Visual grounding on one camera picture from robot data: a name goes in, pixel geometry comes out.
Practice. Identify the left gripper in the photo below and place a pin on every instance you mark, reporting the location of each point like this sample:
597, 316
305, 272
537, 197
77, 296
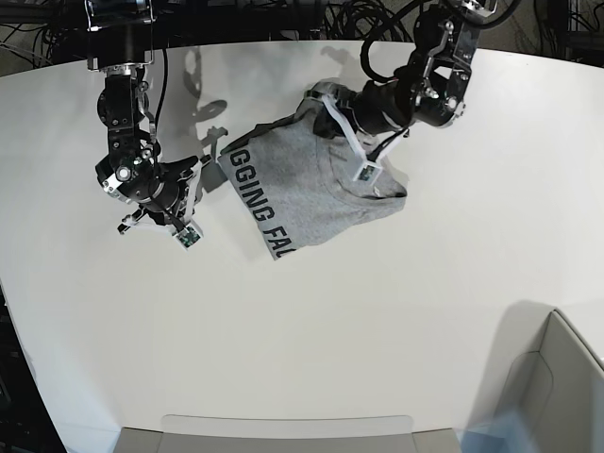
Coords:
370, 112

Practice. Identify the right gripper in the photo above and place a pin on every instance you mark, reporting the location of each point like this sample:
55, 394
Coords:
167, 194

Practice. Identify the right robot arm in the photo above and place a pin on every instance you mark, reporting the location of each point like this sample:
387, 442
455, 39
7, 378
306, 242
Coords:
133, 171

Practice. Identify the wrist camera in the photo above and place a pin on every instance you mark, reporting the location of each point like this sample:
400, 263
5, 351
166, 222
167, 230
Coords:
189, 235
368, 173

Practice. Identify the grey box at bottom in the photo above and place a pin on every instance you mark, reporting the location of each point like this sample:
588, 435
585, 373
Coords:
185, 433

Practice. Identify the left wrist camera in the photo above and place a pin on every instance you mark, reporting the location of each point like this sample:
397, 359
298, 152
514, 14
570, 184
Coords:
368, 173

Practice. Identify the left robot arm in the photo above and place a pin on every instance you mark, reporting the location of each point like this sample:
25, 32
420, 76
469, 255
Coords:
429, 88

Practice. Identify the grey box at right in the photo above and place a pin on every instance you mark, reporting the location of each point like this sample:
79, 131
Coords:
559, 388

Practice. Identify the grey T-shirt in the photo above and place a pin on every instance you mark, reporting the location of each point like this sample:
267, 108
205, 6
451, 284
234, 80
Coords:
292, 177

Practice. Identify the blue cloth at corner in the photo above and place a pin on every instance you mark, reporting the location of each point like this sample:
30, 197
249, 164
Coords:
509, 432

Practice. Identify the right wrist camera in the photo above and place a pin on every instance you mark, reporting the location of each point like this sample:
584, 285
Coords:
189, 235

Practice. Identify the grey box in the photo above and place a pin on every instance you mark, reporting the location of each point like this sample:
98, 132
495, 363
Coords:
185, 433
559, 388

